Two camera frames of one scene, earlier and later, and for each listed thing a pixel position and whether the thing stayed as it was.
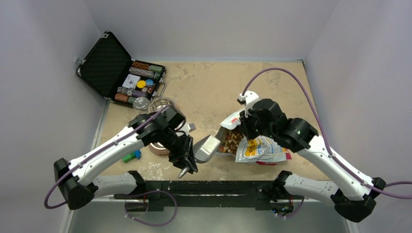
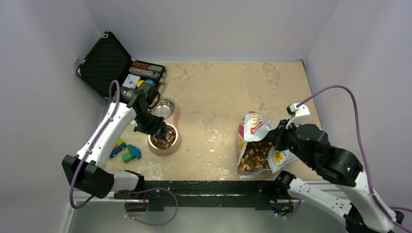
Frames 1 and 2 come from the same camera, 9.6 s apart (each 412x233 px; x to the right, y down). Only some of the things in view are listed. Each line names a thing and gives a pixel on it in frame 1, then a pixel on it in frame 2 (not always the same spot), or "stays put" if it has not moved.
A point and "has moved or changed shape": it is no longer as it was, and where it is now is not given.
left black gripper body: x=180 y=150 → x=148 y=123
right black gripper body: x=252 y=127 → x=285 y=138
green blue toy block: x=136 y=154 stays put
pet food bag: x=262 y=150 has moved or changed shape
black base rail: x=205 y=193 stays put
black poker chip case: x=110 y=67 stays put
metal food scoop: x=204 y=150 has moved or changed shape
